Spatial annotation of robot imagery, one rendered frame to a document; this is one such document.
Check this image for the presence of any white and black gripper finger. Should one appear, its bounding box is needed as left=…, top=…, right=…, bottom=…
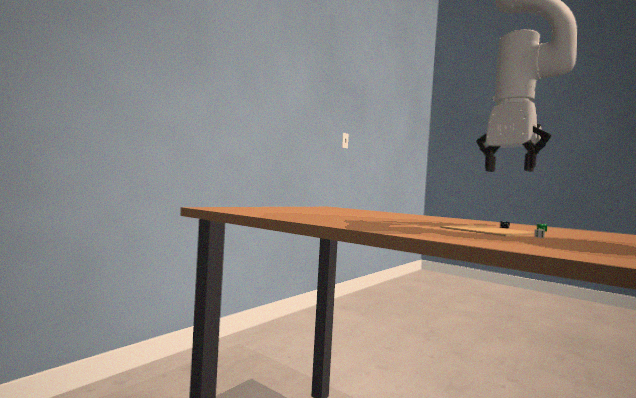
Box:
left=477, top=134, right=500, bottom=172
left=523, top=126, right=551, bottom=171

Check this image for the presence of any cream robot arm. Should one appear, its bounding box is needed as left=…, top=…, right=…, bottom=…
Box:
left=492, top=0, right=577, bottom=103

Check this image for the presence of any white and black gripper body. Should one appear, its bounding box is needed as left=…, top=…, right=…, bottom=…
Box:
left=486, top=100, right=537, bottom=148

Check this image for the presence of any tan flat mat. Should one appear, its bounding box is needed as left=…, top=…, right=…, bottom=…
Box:
left=440, top=225, right=534, bottom=237

